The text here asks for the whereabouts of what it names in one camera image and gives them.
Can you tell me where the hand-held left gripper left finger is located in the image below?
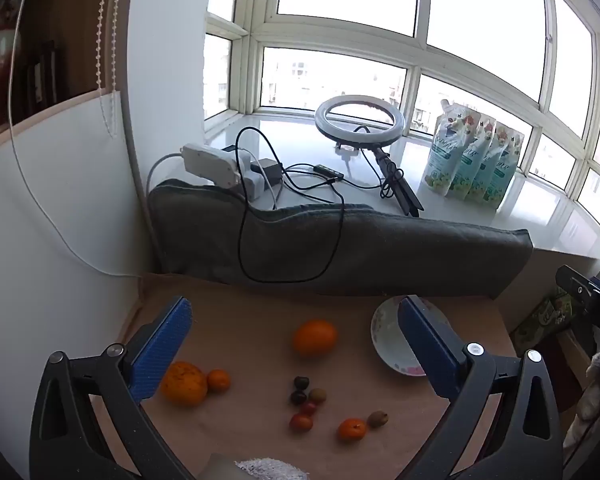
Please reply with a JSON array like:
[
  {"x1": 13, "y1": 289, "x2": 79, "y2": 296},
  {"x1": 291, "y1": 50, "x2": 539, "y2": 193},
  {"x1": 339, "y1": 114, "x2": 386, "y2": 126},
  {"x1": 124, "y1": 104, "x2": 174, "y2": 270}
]
[{"x1": 29, "y1": 296, "x2": 196, "y2": 480}]

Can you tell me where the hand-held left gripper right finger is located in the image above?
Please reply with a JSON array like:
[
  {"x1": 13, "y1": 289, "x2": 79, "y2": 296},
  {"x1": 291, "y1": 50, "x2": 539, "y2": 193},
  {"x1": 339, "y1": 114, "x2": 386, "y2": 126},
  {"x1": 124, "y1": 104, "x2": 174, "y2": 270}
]
[{"x1": 398, "y1": 296, "x2": 565, "y2": 480}]

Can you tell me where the white floral plate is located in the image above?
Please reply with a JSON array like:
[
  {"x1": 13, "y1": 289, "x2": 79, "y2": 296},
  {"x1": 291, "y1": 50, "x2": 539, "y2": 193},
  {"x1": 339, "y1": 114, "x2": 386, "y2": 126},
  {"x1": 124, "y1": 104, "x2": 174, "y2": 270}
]
[{"x1": 370, "y1": 296, "x2": 453, "y2": 377}]

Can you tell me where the rough-skinned orange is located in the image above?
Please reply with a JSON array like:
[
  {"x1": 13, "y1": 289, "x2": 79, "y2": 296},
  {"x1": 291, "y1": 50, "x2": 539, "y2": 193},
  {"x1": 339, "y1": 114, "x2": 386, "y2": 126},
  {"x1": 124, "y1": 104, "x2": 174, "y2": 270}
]
[{"x1": 160, "y1": 361, "x2": 208, "y2": 407}]

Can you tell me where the small mandarin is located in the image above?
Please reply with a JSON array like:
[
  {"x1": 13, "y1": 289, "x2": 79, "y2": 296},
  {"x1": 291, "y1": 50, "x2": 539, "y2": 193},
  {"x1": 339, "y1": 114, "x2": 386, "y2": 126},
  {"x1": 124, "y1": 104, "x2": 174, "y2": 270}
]
[
  {"x1": 337, "y1": 418, "x2": 368, "y2": 442},
  {"x1": 206, "y1": 369, "x2": 232, "y2": 393}
]

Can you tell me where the large smooth orange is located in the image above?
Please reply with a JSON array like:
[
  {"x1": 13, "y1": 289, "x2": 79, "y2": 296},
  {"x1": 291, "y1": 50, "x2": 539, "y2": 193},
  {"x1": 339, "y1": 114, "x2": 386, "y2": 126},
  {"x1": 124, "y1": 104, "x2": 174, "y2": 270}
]
[{"x1": 293, "y1": 320, "x2": 339, "y2": 358}]

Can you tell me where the person's right hand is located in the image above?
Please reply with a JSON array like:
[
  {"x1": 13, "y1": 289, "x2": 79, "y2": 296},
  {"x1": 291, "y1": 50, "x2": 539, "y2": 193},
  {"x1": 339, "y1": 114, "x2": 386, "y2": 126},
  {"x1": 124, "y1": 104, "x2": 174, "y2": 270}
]
[{"x1": 562, "y1": 345, "x2": 600, "y2": 453}]

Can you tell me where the person's left hand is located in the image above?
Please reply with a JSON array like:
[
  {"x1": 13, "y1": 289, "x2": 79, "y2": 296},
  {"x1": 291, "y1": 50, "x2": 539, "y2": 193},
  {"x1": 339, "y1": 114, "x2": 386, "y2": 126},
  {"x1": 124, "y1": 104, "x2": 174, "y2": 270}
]
[{"x1": 234, "y1": 456, "x2": 308, "y2": 480}]

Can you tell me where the green printed bag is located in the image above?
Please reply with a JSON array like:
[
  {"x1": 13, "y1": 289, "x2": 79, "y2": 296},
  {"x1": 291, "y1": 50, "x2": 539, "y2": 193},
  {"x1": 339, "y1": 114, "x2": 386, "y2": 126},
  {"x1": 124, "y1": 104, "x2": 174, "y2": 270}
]
[{"x1": 512, "y1": 287, "x2": 588, "y2": 348}]

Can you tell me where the grey cushion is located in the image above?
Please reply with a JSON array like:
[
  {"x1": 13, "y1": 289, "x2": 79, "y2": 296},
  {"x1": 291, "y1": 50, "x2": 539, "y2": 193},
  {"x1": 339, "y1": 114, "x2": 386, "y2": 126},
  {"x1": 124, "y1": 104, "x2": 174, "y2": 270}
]
[{"x1": 147, "y1": 179, "x2": 534, "y2": 297}]

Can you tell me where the beige blanket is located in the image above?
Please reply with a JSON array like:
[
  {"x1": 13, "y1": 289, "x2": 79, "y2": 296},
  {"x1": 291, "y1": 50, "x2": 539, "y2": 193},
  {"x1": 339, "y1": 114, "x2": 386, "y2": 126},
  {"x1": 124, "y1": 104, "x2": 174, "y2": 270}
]
[{"x1": 115, "y1": 272, "x2": 518, "y2": 480}]

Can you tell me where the white windowsill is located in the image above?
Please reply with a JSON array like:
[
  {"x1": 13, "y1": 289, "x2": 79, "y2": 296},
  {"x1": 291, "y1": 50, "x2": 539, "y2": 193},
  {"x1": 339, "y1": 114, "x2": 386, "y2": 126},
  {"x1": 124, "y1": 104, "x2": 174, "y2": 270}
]
[{"x1": 202, "y1": 110, "x2": 600, "y2": 261}]

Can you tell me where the green white refill pouch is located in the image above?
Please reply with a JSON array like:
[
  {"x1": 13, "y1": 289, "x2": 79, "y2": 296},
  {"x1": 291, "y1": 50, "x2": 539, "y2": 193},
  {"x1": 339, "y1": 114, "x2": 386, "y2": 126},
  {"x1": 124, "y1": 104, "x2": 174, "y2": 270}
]
[
  {"x1": 467, "y1": 122, "x2": 511, "y2": 206},
  {"x1": 422, "y1": 101, "x2": 473, "y2": 196},
  {"x1": 485, "y1": 127, "x2": 526, "y2": 211},
  {"x1": 450, "y1": 115, "x2": 496, "y2": 200}
]

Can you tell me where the black tripod stand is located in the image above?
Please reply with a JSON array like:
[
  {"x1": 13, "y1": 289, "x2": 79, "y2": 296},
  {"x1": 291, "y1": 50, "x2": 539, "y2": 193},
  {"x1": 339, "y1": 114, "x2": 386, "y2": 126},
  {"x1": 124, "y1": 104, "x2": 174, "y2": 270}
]
[{"x1": 372, "y1": 145, "x2": 425, "y2": 218}]

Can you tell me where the white plug adapter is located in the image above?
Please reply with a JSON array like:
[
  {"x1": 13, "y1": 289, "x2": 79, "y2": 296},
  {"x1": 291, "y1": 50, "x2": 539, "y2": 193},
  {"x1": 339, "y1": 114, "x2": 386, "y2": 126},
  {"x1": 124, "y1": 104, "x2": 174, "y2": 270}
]
[{"x1": 239, "y1": 157, "x2": 272, "y2": 202}]

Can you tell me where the white power strip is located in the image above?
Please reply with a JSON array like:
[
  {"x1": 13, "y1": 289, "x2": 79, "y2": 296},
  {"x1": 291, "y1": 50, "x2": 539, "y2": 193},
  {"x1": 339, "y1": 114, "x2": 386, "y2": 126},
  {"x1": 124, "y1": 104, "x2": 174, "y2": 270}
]
[{"x1": 180, "y1": 143, "x2": 241, "y2": 188}]

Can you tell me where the black power adapter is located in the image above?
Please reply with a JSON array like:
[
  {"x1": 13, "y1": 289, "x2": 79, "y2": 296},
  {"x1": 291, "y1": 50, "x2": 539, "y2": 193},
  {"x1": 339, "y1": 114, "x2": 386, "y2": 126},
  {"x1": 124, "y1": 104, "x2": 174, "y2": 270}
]
[{"x1": 252, "y1": 158, "x2": 284, "y2": 187}]

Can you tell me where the dark wooden cabinet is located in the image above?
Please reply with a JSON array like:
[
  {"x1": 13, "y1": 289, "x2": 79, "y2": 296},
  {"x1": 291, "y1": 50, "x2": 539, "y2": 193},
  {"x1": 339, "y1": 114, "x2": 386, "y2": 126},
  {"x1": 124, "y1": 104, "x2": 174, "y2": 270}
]
[{"x1": 0, "y1": 0, "x2": 131, "y2": 146}]

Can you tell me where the black cable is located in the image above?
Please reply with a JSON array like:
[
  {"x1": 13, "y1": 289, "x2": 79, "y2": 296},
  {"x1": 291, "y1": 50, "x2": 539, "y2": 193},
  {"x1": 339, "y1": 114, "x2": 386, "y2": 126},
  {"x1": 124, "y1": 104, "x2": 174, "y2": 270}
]
[{"x1": 236, "y1": 126, "x2": 406, "y2": 283}]

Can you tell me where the white ring light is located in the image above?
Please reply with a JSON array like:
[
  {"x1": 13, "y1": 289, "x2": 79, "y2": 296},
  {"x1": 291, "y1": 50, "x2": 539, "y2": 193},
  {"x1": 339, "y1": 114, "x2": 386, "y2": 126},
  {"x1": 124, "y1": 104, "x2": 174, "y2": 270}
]
[{"x1": 314, "y1": 96, "x2": 407, "y2": 150}]

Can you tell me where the thin white cable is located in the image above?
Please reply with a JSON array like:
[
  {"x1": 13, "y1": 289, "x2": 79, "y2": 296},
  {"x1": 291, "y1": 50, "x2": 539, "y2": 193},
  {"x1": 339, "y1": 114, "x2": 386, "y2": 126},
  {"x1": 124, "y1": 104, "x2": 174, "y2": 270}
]
[{"x1": 7, "y1": 0, "x2": 153, "y2": 278}]

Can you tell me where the white bead chain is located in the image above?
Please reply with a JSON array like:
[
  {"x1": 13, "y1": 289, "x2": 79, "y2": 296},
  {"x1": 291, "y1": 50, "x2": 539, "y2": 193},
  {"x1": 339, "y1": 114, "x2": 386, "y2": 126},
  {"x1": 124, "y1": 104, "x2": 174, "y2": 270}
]
[{"x1": 94, "y1": 0, "x2": 118, "y2": 136}]

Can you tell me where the white window frame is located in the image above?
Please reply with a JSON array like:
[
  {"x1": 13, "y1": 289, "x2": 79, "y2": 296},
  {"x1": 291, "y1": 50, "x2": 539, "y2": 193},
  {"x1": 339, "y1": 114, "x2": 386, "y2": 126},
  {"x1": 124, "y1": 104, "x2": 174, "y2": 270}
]
[{"x1": 202, "y1": 0, "x2": 600, "y2": 228}]

